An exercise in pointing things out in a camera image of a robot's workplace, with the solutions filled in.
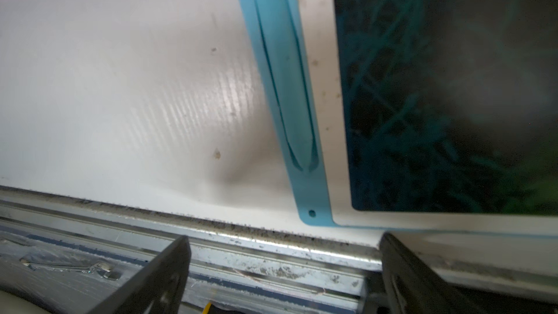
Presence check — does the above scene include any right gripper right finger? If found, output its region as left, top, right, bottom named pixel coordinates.
left=379, top=232, right=484, bottom=313

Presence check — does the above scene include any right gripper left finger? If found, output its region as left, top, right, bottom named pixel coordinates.
left=90, top=235, right=191, bottom=314

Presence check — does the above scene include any blue writing tablet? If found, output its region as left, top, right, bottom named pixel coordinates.
left=230, top=0, right=558, bottom=232

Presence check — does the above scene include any blue stylus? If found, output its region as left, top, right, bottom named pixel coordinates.
left=255, top=0, right=318, bottom=172

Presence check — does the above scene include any silver wrench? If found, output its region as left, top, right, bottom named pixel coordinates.
left=20, top=257, right=122, bottom=281

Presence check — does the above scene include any yellow black handle screwdriver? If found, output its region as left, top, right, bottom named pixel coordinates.
left=202, top=302, right=244, bottom=314

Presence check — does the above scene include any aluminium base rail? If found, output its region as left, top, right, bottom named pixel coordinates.
left=1, top=187, right=557, bottom=313

